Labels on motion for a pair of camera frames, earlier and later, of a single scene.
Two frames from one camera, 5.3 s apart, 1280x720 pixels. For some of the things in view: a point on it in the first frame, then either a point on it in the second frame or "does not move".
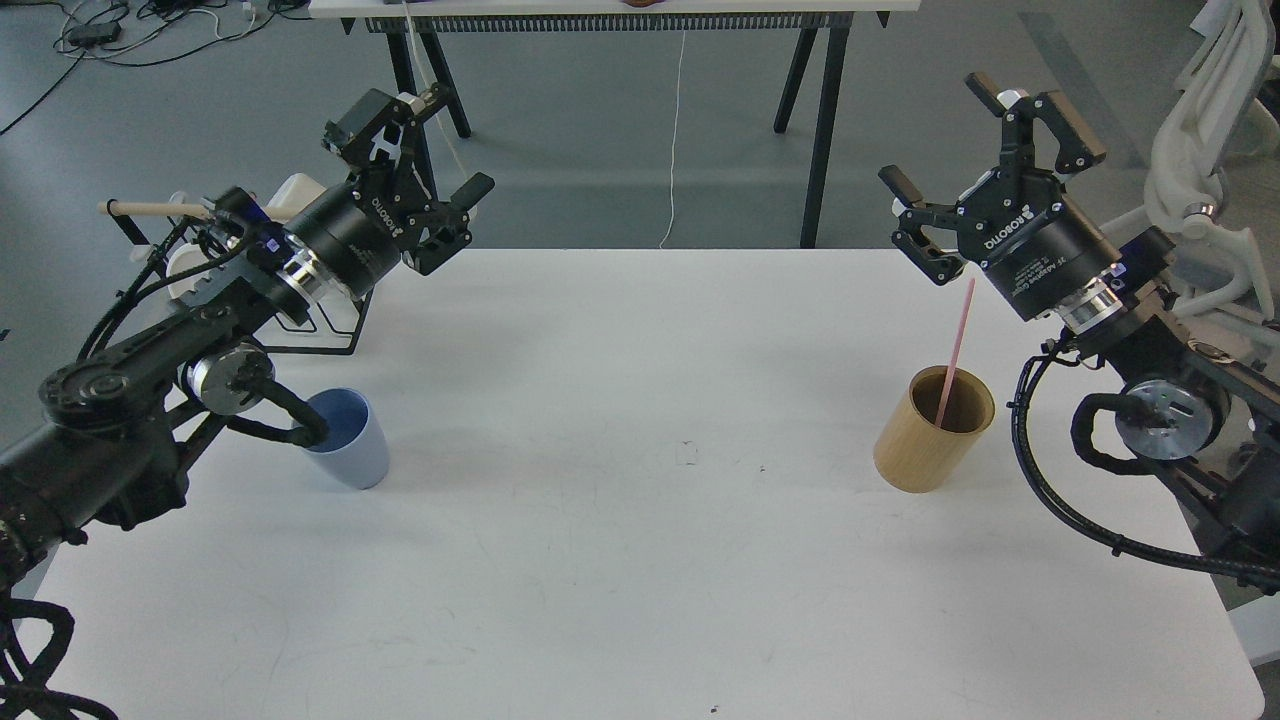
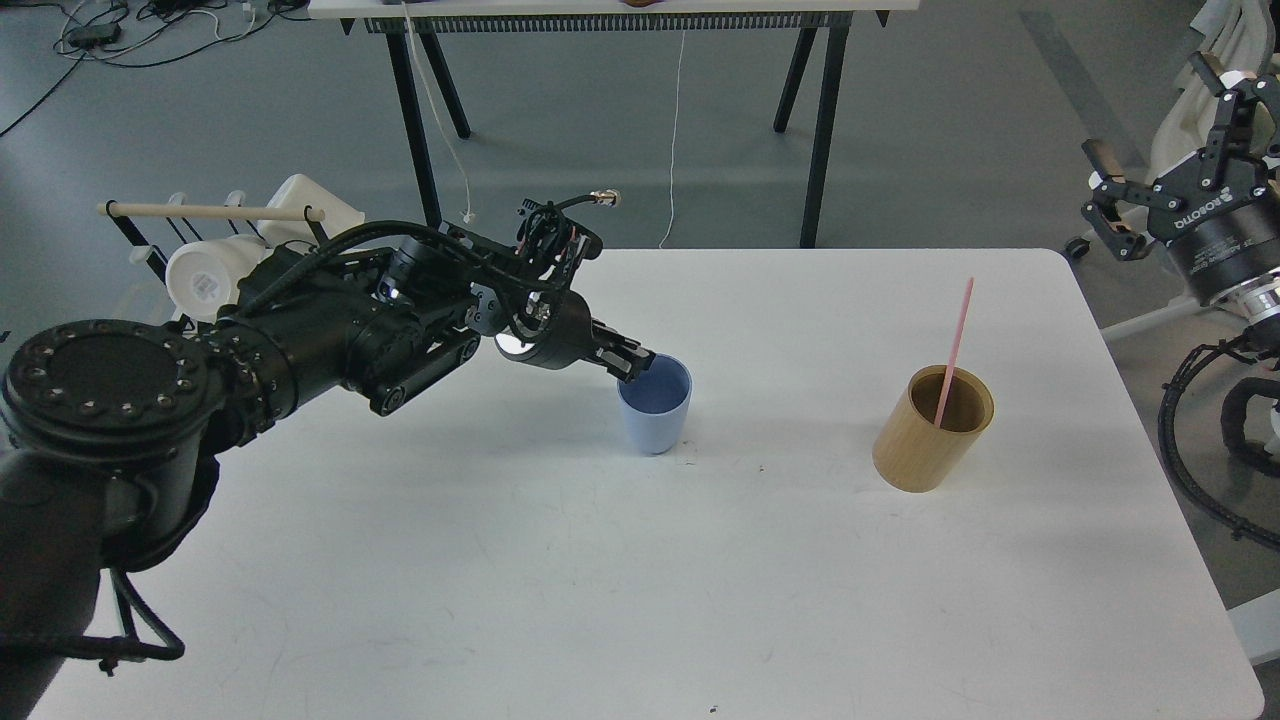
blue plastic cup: x=355 y=447 -> x=655 y=405
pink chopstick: x=956 y=348 does not move
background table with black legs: x=447 y=21 does not move
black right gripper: x=1016 y=223 -> x=1218 y=213
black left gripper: x=355 y=236 -> x=555 y=330
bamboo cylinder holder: x=915 y=455 does not move
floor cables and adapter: x=102 y=33 does not move
